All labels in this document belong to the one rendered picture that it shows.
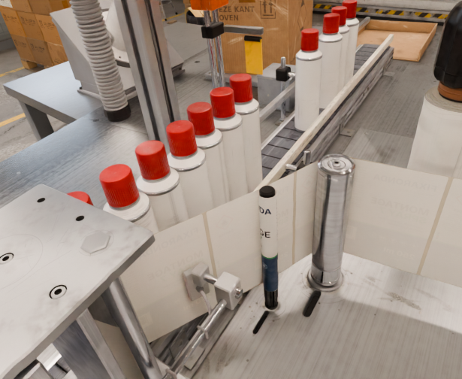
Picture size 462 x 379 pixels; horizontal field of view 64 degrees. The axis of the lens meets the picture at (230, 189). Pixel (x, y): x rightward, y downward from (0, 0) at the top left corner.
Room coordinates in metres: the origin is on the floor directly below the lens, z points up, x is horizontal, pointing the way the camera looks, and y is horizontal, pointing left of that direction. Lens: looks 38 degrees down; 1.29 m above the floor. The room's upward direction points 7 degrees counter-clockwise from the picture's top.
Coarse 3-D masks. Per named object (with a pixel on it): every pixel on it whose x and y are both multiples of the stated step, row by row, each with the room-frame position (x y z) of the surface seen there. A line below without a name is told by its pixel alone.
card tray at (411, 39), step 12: (372, 24) 1.52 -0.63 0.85; (384, 24) 1.49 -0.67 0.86; (396, 24) 1.46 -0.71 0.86; (408, 24) 1.44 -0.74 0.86; (420, 24) 1.41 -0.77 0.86; (432, 24) 1.39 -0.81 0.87; (360, 36) 1.45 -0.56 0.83; (372, 36) 1.43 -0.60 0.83; (384, 36) 1.42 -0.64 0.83; (396, 36) 1.40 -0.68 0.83; (408, 36) 1.38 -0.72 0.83; (420, 36) 1.37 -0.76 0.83; (432, 36) 1.32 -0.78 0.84; (396, 48) 1.27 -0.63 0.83; (408, 48) 1.26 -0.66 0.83; (420, 48) 1.25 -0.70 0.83; (408, 60) 1.16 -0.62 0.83
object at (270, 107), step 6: (366, 18) 1.21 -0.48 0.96; (360, 24) 1.15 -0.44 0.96; (366, 24) 1.19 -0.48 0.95; (294, 84) 0.77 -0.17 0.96; (288, 90) 0.74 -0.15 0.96; (294, 90) 0.76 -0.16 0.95; (282, 96) 0.71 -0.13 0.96; (288, 96) 0.74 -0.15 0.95; (270, 102) 0.69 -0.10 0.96; (276, 102) 0.69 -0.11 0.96; (264, 108) 0.67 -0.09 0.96; (270, 108) 0.67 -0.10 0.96; (264, 114) 0.65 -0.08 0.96
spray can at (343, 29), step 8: (336, 8) 0.86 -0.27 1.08; (344, 8) 0.85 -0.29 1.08; (344, 16) 0.85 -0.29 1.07; (344, 24) 0.85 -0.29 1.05; (344, 32) 0.84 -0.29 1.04; (344, 40) 0.84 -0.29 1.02; (344, 48) 0.84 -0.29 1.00; (344, 56) 0.84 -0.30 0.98; (344, 64) 0.84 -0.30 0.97; (344, 72) 0.85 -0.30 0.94
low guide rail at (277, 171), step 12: (384, 48) 1.09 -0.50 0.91; (372, 60) 0.98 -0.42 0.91; (360, 72) 0.90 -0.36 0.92; (348, 84) 0.84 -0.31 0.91; (336, 96) 0.78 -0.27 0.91; (336, 108) 0.76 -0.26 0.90; (324, 120) 0.70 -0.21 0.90; (312, 132) 0.64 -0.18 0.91; (300, 144) 0.60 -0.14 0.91; (288, 156) 0.56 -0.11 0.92; (276, 168) 0.53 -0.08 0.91; (264, 180) 0.50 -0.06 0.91
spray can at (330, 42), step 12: (324, 24) 0.81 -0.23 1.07; (336, 24) 0.80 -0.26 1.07; (324, 36) 0.80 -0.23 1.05; (336, 36) 0.79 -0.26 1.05; (324, 48) 0.79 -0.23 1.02; (336, 48) 0.79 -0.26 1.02; (324, 60) 0.79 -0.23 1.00; (336, 60) 0.79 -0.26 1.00; (324, 72) 0.79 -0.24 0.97; (336, 72) 0.79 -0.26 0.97; (324, 84) 0.79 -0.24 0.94; (336, 84) 0.79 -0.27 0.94; (324, 96) 0.79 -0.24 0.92; (324, 108) 0.79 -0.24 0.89
